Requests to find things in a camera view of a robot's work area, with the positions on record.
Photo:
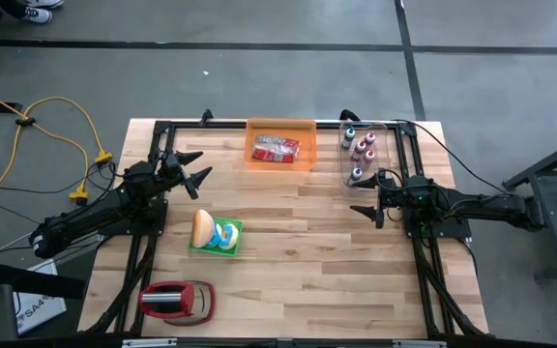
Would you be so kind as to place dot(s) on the pink red colouring bottle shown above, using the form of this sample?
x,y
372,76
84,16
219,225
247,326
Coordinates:
x,y
369,140

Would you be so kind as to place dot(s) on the clear plastic bin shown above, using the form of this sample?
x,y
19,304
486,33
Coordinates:
x,y
382,145

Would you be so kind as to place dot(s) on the orange translucent plastic bin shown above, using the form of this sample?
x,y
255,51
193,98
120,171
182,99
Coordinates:
x,y
278,125

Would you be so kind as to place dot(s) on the white printed sign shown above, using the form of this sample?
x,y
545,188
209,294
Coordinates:
x,y
41,309

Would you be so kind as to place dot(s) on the black aluminium rig frame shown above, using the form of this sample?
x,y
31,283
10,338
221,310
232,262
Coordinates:
x,y
225,125

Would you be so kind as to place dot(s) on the black metal stand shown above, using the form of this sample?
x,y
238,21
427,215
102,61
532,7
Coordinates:
x,y
554,203

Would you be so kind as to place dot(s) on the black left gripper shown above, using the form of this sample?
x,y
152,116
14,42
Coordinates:
x,y
169,171

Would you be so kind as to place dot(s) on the black curved bracket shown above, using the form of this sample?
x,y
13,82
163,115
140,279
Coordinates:
x,y
206,116
348,115

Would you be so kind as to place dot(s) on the dark red colouring bottle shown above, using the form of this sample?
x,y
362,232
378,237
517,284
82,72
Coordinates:
x,y
358,152

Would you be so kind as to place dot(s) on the green food colouring bottle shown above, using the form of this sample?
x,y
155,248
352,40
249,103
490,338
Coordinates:
x,y
348,139

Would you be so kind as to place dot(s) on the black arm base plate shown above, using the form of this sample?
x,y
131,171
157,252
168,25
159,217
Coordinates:
x,y
155,227
452,231

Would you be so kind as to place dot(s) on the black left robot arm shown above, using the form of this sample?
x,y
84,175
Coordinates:
x,y
90,217

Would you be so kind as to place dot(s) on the flat black bar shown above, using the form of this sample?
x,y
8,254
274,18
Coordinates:
x,y
41,282

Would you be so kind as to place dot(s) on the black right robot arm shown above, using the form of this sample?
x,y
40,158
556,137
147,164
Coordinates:
x,y
491,208

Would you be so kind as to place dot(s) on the teal and cream toy donut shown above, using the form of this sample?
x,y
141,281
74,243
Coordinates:
x,y
232,241

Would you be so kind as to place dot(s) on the person's shoe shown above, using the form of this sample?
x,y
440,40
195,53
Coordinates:
x,y
46,3
39,15

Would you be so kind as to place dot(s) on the green plastic basket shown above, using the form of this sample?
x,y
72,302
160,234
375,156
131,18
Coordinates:
x,y
211,251

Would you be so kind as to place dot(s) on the pink toy bread bun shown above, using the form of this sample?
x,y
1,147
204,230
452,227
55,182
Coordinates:
x,y
202,228

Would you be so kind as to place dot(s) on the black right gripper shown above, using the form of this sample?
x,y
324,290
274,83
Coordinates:
x,y
409,195

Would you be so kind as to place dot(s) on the red candy packet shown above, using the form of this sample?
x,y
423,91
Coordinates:
x,y
276,149

